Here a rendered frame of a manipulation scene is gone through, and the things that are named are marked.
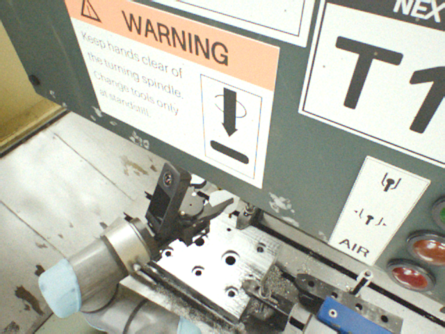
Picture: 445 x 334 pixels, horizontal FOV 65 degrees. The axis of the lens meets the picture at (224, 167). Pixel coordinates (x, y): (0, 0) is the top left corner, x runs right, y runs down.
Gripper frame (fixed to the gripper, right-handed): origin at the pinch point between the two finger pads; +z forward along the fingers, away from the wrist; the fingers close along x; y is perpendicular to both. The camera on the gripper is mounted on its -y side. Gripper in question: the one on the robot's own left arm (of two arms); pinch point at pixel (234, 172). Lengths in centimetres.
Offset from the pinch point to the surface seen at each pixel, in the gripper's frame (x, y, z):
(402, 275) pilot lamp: 31.2, -27.9, -13.6
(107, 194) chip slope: -65, 63, -11
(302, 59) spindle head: 22.8, -39.1, -15.5
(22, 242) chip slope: -62, 59, -44
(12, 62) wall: -100, 17, -17
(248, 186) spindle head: 20.5, -28.3, -16.3
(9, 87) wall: -98, 24, -22
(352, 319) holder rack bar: 29.3, 11.0, 0.5
